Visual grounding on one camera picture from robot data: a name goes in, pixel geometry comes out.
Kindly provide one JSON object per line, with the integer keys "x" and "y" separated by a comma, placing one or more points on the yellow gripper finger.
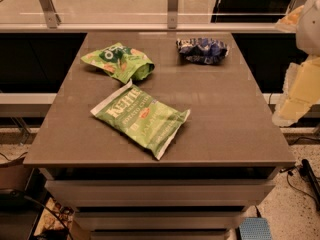
{"x": 289, "y": 22}
{"x": 301, "y": 90}

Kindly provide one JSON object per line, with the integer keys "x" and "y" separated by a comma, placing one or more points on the blue chip bag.
{"x": 206, "y": 51}

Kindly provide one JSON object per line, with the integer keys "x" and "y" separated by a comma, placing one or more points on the green Kettle jalapeno chip bag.
{"x": 144, "y": 119}

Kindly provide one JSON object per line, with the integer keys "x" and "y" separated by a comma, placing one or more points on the green crumpled chip bag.
{"x": 121, "y": 62}

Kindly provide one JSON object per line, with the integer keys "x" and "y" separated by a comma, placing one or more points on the black power strip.
{"x": 308, "y": 172}

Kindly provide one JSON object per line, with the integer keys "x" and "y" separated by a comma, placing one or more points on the grey drawer cabinet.
{"x": 222, "y": 161}

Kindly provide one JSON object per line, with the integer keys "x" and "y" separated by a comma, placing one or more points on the blue perforated box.
{"x": 254, "y": 229}

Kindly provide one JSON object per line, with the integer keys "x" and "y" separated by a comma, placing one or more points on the centre metal railing bracket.
{"x": 172, "y": 13}

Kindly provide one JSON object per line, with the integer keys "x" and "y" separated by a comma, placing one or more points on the left metal railing bracket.
{"x": 52, "y": 18}

